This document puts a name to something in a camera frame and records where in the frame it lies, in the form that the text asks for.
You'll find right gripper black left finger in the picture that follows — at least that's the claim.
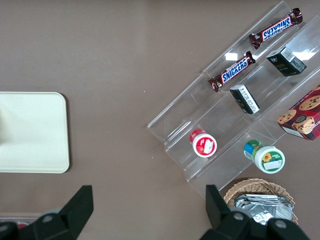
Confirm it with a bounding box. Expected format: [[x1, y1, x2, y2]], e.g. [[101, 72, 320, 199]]
[[16, 185, 95, 240]]

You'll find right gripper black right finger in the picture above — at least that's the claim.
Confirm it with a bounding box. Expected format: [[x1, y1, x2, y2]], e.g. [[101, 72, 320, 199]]
[[199, 184, 270, 240]]

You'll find light wicker basket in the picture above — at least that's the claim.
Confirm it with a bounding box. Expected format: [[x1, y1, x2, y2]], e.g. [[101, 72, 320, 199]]
[[223, 177, 300, 226]]

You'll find beige plastic tray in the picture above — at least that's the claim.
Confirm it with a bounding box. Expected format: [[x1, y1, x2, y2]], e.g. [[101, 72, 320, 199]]
[[0, 91, 70, 174]]

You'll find silver foil wrapped packet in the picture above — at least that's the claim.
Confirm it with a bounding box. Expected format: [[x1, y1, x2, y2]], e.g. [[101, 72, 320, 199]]
[[233, 193, 294, 226]]

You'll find red lidded yogurt cup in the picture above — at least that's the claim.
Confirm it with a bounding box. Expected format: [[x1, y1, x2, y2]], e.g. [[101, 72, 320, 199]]
[[188, 128, 218, 159]]

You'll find green sunflower lidded cup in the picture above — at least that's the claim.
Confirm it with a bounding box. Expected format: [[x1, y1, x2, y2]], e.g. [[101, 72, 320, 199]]
[[243, 139, 286, 174]]

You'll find clear acrylic stepped shelf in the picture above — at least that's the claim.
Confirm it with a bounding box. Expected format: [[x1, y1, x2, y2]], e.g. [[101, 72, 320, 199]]
[[146, 0, 320, 201]]

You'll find small black carton box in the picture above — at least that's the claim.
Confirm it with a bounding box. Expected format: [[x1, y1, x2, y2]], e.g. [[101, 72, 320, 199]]
[[265, 45, 308, 77], [229, 83, 261, 115]]

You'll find red chocolate chip cookie box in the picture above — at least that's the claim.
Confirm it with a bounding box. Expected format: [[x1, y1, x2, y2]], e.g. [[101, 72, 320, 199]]
[[276, 84, 320, 142]]

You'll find Snickers chocolate bar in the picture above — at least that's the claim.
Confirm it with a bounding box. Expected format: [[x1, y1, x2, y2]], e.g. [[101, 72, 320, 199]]
[[207, 50, 257, 93], [248, 7, 304, 50]]

